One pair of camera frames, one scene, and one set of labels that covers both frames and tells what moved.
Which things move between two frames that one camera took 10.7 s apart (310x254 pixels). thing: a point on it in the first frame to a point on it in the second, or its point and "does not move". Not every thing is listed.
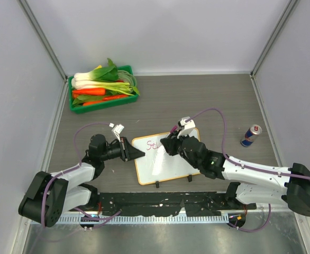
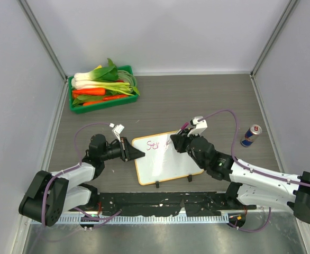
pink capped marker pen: x=173 y=129 to x=185 y=125
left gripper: x=129 y=152 does not move
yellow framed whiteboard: x=157 y=164 does not move
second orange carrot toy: x=89 y=103 does not move
